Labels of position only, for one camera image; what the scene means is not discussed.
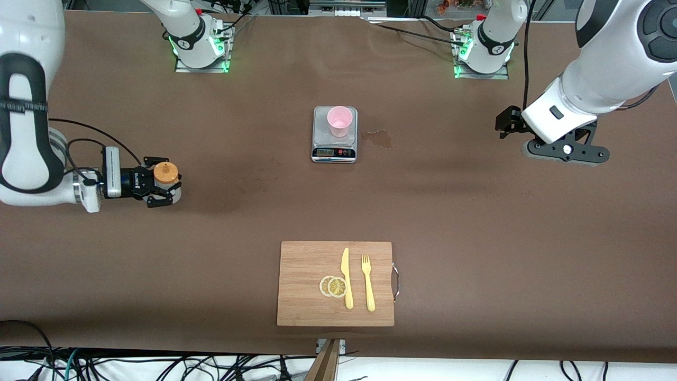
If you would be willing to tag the orange objects pile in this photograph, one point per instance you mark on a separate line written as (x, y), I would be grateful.
(455, 4)

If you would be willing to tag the translucent sauce bottle orange cap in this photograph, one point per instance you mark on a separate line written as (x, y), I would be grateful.
(166, 173)

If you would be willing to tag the yellow plastic fork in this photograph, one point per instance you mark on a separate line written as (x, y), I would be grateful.
(370, 296)

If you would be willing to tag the small metal bracket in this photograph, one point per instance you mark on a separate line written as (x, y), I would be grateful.
(342, 345)

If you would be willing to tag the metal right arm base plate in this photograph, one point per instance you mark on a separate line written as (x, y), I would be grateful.
(182, 67)

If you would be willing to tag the wooden beam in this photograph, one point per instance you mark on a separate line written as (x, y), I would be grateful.
(325, 365)

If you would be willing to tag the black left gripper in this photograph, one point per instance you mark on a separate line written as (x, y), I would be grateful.
(509, 120)

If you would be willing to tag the white power strip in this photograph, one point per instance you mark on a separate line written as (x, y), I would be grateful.
(349, 12)

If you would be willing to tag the lemon slice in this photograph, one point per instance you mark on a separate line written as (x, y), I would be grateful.
(323, 286)
(337, 287)

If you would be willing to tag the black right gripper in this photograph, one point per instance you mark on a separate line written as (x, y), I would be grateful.
(134, 181)

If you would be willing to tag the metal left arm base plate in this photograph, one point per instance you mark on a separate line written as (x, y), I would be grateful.
(502, 75)

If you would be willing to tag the silver digital kitchen scale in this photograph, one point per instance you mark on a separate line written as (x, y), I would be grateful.
(334, 151)

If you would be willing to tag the pink plastic cup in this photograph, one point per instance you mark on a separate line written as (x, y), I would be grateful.
(339, 120)

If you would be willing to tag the brown liquid spill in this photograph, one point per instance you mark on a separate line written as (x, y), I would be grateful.
(380, 138)

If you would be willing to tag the wooden cutting board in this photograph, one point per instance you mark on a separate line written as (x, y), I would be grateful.
(307, 286)

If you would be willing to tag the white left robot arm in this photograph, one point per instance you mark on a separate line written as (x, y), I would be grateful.
(608, 69)

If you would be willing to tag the yellow plastic knife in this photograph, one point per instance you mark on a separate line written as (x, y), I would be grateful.
(345, 264)

